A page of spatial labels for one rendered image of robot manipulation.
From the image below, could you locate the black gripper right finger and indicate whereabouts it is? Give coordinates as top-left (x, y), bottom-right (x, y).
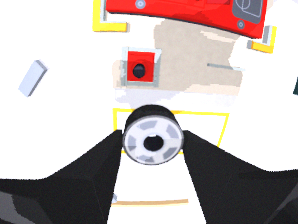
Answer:
top-left (181, 129), bottom-right (298, 224)

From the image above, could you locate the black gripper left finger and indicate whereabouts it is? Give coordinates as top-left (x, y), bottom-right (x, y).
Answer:
top-left (0, 129), bottom-right (122, 224)

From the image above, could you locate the black and white wheel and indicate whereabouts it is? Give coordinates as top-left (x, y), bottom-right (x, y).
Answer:
top-left (122, 104), bottom-right (185, 167)

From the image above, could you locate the tan wooden bar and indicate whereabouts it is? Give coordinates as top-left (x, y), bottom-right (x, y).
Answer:
top-left (112, 198), bottom-right (189, 208)

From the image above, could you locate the yellow rectangular outline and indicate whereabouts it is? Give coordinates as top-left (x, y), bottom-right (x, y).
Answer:
top-left (112, 108), bottom-right (230, 148)

